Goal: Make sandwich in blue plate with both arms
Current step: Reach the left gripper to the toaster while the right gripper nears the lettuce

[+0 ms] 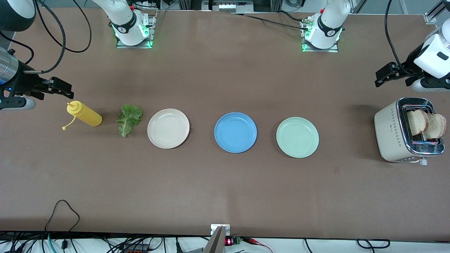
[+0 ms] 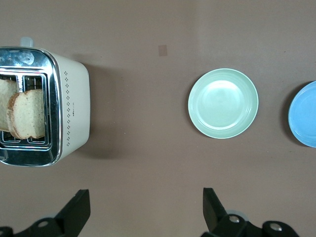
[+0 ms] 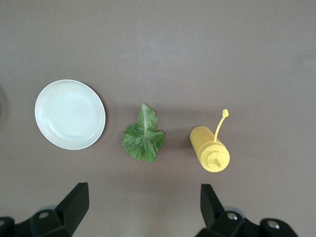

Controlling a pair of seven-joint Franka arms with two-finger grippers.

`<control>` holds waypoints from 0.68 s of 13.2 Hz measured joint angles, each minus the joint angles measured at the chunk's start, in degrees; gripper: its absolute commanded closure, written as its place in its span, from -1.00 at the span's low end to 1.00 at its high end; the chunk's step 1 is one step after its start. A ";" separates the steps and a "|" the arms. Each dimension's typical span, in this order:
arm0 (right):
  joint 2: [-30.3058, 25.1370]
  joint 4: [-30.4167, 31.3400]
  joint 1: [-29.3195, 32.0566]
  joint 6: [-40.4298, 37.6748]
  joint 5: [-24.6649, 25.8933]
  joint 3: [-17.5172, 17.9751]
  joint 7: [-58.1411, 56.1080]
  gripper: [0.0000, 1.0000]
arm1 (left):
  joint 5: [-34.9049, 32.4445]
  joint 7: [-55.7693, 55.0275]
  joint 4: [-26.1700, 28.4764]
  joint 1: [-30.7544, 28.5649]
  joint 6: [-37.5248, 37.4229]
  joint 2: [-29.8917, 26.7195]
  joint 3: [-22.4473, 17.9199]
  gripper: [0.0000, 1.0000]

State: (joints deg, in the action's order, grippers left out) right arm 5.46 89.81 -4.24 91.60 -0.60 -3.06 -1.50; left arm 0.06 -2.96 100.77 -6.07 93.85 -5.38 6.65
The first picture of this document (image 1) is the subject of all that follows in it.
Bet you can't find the yellow squeeze bottle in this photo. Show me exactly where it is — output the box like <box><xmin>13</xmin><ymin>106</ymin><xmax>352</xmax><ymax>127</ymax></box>
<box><xmin>62</xmin><ymin>100</ymin><xmax>103</xmax><ymax>130</ymax></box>

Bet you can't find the bread slice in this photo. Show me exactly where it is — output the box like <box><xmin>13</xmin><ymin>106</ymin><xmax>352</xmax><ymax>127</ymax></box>
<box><xmin>426</xmin><ymin>113</ymin><xmax>447</xmax><ymax>139</ymax></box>
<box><xmin>407</xmin><ymin>109</ymin><xmax>430</xmax><ymax>137</ymax></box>

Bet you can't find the green lettuce leaf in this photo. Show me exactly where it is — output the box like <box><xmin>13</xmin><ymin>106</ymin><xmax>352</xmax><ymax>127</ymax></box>
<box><xmin>116</xmin><ymin>104</ymin><xmax>143</xmax><ymax>138</ymax></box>

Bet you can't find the light green round plate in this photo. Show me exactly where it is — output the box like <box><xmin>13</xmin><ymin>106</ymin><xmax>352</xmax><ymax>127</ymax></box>
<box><xmin>276</xmin><ymin>117</ymin><xmax>320</xmax><ymax>158</ymax></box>

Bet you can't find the beige round plate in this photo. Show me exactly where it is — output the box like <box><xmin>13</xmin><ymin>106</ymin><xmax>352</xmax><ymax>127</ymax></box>
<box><xmin>147</xmin><ymin>108</ymin><xmax>190</xmax><ymax>149</ymax></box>

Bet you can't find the blue round plate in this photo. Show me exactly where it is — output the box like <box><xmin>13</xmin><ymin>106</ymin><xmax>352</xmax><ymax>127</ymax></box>
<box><xmin>214</xmin><ymin>112</ymin><xmax>258</xmax><ymax>154</ymax></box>

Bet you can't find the cream and chrome toaster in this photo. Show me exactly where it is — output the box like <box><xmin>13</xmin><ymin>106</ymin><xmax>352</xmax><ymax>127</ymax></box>
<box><xmin>374</xmin><ymin>97</ymin><xmax>445</xmax><ymax>166</ymax></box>

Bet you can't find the white power strip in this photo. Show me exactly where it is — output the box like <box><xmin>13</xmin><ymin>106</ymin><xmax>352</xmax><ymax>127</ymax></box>
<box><xmin>209</xmin><ymin>0</ymin><xmax>254</xmax><ymax>13</ymax></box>

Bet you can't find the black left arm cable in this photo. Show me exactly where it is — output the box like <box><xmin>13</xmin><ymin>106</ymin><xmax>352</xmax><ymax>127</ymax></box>
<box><xmin>385</xmin><ymin>0</ymin><xmax>422</xmax><ymax>76</ymax></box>

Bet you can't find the aluminium table corner bracket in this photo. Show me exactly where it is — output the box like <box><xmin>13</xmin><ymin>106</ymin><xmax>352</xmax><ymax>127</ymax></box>
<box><xmin>424</xmin><ymin>0</ymin><xmax>450</xmax><ymax>24</ymax></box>

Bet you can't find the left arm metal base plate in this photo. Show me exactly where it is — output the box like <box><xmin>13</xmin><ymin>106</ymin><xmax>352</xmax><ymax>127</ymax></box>
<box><xmin>302</xmin><ymin>18</ymin><xmax>340</xmax><ymax>53</ymax></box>

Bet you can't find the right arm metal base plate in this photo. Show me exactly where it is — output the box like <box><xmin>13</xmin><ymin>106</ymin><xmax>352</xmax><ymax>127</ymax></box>
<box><xmin>116</xmin><ymin>14</ymin><xmax>156</xmax><ymax>49</ymax></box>

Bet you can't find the thin black looped cable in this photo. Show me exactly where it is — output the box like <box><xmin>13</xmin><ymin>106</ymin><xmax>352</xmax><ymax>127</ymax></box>
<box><xmin>44</xmin><ymin>200</ymin><xmax>81</xmax><ymax>234</ymax></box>

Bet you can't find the black cable to arm base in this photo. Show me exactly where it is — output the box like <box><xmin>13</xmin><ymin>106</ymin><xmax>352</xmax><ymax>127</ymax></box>
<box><xmin>229</xmin><ymin>11</ymin><xmax>310</xmax><ymax>31</ymax></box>

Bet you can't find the black coiled cable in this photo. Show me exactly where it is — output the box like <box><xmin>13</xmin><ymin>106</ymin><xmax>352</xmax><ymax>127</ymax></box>
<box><xmin>357</xmin><ymin>239</ymin><xmax>391</xmax><ymax>249</ymax></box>

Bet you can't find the red clip wire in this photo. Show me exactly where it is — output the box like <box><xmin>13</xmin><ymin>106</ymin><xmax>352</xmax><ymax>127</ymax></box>
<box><xmin>243</xmin><ymin>237</ymin><xmax>274</xmax><ymax>253</ymax></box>

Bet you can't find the grey metal camera mount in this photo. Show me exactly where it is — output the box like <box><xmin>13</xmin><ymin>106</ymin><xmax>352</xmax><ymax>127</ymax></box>
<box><xmin>202</xmin><ymin>224</ymin><xmax>231</xmax><ymax>253</ymax></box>

